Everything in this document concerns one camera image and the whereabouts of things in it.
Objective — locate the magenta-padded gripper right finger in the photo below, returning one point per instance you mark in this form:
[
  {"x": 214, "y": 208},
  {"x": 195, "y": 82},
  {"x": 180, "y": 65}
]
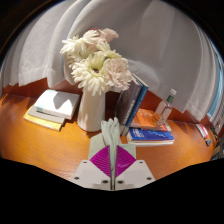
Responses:
[{"x": 136, "y": 173}]

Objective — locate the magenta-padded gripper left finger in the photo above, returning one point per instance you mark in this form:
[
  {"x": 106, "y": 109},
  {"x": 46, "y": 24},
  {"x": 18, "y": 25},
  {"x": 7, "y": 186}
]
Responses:
[{"x": 88, "y": 173}]

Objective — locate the pale green towel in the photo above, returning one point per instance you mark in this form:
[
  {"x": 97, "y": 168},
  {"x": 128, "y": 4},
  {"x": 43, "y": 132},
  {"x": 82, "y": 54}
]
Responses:
[{"x": 111, "y": 133}]

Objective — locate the orange flat book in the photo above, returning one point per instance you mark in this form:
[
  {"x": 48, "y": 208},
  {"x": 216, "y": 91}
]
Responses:
[{"x": 143, "y": 120}]

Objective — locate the white ceramic vase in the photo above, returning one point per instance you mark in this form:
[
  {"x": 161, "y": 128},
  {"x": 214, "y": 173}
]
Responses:
[{"x": 90, "y": 113}]

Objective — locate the clear bottle with green label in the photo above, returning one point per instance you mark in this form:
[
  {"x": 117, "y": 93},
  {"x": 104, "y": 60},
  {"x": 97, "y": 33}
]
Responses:
[{"x": 163, "y": 111}]

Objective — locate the yellow flat book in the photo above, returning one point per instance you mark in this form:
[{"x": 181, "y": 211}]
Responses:
[{"x": 41, "y": 122}]

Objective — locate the thin cream book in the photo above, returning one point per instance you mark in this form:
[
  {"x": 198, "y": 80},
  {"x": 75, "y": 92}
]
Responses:
[{"x": 43, "y": 116}]

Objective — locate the dark grey upright book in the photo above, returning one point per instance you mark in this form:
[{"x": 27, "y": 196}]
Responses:
[{"x": 126, "y": 101}]

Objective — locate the thick white book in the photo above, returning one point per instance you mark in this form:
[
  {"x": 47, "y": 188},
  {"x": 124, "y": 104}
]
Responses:
[{"x": 56, "y": 103}]

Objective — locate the small dark object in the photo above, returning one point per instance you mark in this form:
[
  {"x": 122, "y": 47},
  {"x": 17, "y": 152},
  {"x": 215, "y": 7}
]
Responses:
[{"x": 208, "y": 142}]

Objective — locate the red and white flat packet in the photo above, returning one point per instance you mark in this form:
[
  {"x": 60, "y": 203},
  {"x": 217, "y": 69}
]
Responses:
[{"x": 202, "y": 130}]

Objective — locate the white and pink flower bouquet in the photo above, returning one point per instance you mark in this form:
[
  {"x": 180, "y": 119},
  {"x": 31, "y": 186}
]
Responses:
[{"x": 96, "y": 66}]

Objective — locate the window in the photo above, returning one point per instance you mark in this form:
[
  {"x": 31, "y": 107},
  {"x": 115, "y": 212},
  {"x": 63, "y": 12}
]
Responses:
[{"x": 216, "y": 100}]

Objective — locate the white curtain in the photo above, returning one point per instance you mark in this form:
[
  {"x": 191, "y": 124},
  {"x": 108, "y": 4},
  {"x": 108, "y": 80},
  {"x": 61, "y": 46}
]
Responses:
[{"x": 160, "y": 43}]

